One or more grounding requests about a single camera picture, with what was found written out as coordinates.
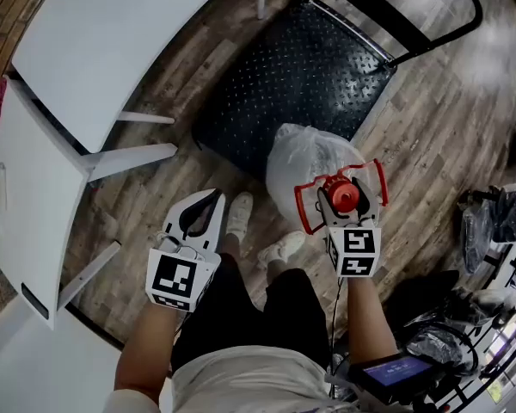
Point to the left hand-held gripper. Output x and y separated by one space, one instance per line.
176 273

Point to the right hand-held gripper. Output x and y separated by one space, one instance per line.
354 252

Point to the clear water jug red cap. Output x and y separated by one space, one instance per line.
296 162

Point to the black platform trolley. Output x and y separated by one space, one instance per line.
292 75

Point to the person's left forearm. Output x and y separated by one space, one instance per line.
146 351

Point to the person's right forearm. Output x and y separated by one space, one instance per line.
365 316

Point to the person's white left shoe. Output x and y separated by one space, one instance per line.
240 215

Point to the person's black shorts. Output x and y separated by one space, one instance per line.
241 312

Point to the plastic-wrapped black office chair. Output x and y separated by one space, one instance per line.
511 213
438 342

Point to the person's white shirt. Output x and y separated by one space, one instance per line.
249 381

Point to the white rectangular table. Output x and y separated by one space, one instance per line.
38 359
30 187
112 45

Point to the black screen device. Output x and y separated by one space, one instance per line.
391 374

